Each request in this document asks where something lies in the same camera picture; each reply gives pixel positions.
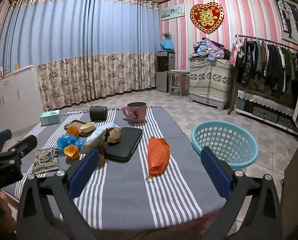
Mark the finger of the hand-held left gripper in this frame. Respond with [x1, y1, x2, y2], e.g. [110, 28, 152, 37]
[0, 129, 12, 148]
[0, 134, 38, 162]

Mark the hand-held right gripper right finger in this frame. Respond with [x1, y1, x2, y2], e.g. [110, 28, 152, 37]
[200, 146, 283, 240]

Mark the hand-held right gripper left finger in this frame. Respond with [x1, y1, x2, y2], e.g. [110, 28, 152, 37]
[16, 148, 107, 240]

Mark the small orange dish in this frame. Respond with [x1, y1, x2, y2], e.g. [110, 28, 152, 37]
[64, 144, 80, 160]

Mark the printed paper packet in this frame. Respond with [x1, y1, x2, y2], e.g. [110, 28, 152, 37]
[32, 147, 59, 175]

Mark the light blue plastic basket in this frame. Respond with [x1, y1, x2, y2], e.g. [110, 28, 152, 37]
[191, 121, 259, 170]

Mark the blue plastic bag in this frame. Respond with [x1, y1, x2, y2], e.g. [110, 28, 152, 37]
[57, 134, 86, 157]

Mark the brown paper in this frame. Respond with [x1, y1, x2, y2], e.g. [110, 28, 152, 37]
[96, 127, 122, 167]

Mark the orange plastic bag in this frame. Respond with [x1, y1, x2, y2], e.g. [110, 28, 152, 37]
[145, 136, 170, 180]

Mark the light blue cloth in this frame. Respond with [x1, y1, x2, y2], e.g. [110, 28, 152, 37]
[80, 122, 120, 154]

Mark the teal tissue box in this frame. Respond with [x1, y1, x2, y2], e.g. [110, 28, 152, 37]
[40, 109, 61, 126]

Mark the yellow bowl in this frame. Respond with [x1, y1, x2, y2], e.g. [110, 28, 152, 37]
[80, 122, 96, 133]

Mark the grey striped cloth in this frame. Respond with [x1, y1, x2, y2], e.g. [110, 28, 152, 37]
[0, 106, 227, 230]

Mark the black zip case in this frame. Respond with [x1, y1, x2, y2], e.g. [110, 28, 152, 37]
[104, 127, 143, 163]

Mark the white low cabinet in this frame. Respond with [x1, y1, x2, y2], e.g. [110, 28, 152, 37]
[0, 64, 48, 135]

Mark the brown wooden tray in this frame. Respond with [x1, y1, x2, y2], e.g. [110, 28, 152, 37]
[64, 120, 96, 137]

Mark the black cylindrical speaker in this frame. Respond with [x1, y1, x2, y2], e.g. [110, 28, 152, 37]
[89, 105, 108, 120]

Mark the pink mug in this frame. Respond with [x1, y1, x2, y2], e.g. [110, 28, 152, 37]
[122, 102, 147, 123]

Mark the dark brown wooden furniture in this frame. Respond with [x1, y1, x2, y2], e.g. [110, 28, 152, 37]
[282, 135, 298, 240]

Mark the lace-covered low cabinet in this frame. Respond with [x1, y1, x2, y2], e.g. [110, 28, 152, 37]
[235, 89, 298, 137]

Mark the cloth-covered cabinet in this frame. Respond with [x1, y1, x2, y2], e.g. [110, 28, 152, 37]
[189, 57, 233, 110]

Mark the small metal stool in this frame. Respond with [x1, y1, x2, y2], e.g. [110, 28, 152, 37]
[164, 69, 190, 98]

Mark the grey water dispenser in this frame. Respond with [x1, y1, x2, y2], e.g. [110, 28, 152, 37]
[156, 51, 176, 92]

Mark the blue and floral curtain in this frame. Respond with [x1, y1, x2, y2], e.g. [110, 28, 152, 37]
[0, 0, 162, 104]

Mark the pink hanging bag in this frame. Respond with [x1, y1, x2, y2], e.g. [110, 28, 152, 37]
[229, 36, 243, 67]

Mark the row of hanging clothes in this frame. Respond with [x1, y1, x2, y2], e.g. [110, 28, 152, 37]
[235, 37, 298, 100]

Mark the pile of clothes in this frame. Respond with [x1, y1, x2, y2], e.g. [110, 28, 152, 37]
[189, 37, 232, 62]

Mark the blue cloth bundle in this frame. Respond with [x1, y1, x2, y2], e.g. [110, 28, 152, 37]
[160, 39, 175, 51]

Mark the metal clothes rack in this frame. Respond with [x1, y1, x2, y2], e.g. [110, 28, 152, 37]
[227, 34, 298, 115]

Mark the red heart wall decoration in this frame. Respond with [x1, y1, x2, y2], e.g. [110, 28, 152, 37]
[190, 2, 225, 34]

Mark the small wall picture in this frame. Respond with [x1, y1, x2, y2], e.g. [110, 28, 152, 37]
[161, 4, 185, 21]

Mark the window wall poster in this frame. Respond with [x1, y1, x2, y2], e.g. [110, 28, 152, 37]
[274, 0, 298, 47]

